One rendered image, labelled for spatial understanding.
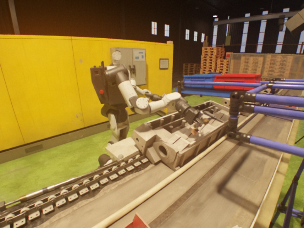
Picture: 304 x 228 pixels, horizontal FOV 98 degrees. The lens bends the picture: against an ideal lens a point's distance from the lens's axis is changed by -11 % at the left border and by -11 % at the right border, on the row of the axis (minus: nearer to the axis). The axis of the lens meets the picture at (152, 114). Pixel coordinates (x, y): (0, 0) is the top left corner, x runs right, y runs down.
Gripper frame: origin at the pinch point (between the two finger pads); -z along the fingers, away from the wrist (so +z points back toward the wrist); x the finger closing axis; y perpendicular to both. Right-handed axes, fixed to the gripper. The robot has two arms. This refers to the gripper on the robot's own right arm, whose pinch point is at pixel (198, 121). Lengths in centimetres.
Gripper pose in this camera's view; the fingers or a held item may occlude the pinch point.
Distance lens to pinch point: 99.4
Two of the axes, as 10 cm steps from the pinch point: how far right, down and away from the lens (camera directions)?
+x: -2.8, 7.4, 6.1
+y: -7.5, 2.3, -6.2
